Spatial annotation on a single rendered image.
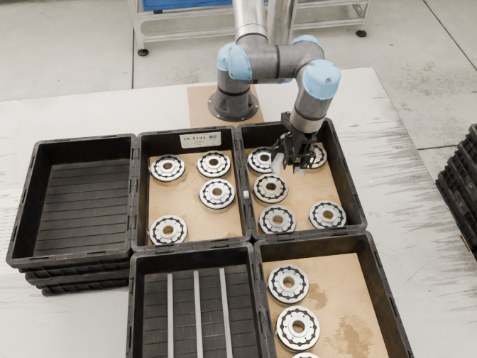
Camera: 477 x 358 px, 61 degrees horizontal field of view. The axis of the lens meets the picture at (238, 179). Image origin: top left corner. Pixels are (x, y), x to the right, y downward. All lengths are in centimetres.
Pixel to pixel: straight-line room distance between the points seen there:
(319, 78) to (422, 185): 78
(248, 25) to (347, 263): 65
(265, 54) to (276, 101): 76
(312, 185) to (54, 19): 291
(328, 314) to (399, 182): 61
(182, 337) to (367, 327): 45
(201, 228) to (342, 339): 46
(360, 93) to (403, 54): 156
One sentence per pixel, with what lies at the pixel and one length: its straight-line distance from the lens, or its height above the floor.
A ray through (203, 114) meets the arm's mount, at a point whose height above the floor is 80.
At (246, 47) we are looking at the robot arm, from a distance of 93.
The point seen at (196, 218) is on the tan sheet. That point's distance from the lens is 116.
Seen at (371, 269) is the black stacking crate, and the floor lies 89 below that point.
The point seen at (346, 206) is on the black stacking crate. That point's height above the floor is 86.
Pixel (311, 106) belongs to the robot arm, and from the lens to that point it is 88.
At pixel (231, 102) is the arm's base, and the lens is 142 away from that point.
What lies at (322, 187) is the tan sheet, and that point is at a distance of 124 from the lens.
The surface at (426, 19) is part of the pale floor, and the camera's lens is 375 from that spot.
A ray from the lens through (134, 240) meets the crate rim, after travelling 104.
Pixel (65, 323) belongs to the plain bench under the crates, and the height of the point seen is 70.
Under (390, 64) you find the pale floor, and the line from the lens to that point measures 316.
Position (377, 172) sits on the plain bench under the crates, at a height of 70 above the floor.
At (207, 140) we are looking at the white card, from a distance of 126.
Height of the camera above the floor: 182
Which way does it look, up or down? 54 degrees down
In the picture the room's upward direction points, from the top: straight up
